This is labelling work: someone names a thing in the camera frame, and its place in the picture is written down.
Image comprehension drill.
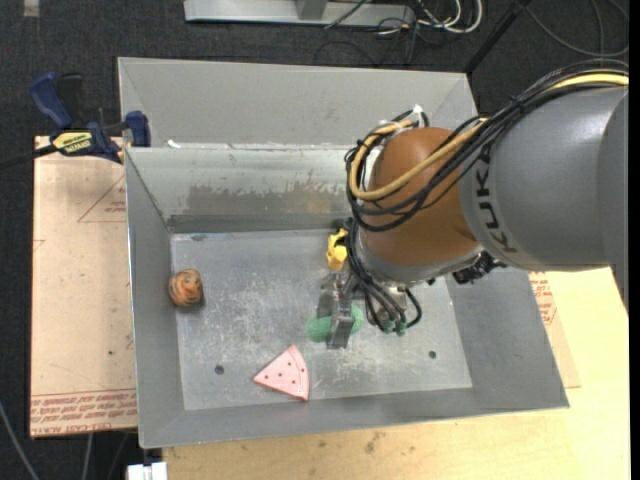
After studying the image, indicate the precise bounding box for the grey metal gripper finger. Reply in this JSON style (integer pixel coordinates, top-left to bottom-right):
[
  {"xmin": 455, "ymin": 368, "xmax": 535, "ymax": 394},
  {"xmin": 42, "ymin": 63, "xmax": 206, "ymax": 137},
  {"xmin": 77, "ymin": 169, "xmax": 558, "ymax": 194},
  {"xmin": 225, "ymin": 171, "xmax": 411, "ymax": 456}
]
[
  {"xmin": 316, "ymin": 287, "xmax": 336, "ymax": 320},
  {"xmin": 326, "ymin": 303, "xmax": 357, "ymax": 351}
]

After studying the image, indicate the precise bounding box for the orange striped toy ball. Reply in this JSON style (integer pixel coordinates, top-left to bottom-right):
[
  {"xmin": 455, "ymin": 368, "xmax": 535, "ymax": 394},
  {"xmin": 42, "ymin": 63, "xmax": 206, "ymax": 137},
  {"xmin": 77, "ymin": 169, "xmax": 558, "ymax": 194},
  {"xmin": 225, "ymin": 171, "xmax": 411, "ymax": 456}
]
[{"xmin": 167, "ymin": 267, "xmax": 205, "ymax": 309}]

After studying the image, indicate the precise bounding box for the grey metal bin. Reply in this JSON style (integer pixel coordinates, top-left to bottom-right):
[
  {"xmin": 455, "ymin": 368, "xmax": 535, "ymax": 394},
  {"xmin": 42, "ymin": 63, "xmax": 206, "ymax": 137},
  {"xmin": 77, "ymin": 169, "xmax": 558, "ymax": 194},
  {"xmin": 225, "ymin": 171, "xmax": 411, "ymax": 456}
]
[{"xmin": 117, "ymin": 56, "xmax": 571, "ymax": 450}]

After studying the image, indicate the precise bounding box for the yellow plastic toy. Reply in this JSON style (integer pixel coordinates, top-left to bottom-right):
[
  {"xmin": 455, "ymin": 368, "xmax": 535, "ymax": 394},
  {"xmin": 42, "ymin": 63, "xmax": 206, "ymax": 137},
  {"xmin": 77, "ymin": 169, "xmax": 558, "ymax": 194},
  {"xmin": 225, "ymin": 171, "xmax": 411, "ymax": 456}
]
[{"xmin": 325, "ymin": 226, "xmax": 350, "ymax": 272}]

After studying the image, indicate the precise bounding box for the pink toy watermelon slice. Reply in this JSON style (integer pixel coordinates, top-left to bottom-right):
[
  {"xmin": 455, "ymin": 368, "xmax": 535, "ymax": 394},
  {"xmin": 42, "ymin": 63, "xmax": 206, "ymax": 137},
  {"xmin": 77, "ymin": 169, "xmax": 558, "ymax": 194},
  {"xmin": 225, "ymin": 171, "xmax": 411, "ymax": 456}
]
[{"xmin": 252, "ymin": 344, "xmax": 311, "ymax": 403}]

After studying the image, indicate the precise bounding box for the green toy vegetable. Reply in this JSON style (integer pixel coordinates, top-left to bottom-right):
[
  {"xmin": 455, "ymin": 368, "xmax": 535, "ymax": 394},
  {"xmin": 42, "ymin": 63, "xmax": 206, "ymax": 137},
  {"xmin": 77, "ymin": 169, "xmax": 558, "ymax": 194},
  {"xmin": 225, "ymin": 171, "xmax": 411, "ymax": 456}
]
[{"xmin": 304, "ymin": 301, "xmax": 365, "ymax": 344}]

